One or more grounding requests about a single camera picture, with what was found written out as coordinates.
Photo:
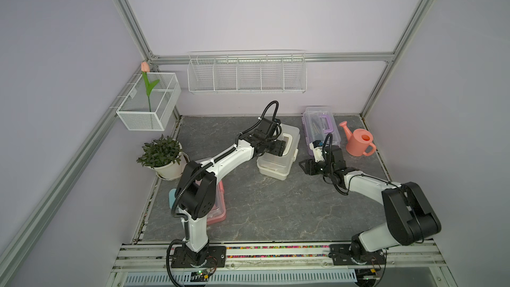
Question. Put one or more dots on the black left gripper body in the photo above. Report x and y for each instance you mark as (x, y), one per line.
(273, 147)

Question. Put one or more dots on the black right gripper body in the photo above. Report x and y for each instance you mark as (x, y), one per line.
(317, 168)

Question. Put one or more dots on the white toolbox with clear tray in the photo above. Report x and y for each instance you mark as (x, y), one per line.
(278, 167)

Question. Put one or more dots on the purple toolbox with clear lid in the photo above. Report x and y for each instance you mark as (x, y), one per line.
(318, 122)

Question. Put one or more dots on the pink toolbox with clear lid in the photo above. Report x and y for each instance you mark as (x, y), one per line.
(219, 211)

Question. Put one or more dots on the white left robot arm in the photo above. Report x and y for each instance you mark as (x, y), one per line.
(196, 192)

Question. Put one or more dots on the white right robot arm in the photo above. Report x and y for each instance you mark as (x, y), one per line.
(409, 217)

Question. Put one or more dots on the pink watering can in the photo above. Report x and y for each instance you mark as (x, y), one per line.
(359, 141)

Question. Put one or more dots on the potted green plant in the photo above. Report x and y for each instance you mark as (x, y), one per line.
(165, 156)

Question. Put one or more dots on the pink artificial tulip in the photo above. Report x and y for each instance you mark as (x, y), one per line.
(149, 85)

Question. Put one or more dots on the white wire wall shelf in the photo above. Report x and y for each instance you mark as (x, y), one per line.
(248, 72)

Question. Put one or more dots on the teal brush handle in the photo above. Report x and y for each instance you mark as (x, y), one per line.
(171, 197)

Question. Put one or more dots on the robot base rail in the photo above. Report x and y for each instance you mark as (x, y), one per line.
(281, 264)

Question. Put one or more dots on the white wire basket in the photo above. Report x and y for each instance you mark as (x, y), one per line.
(134, 110)

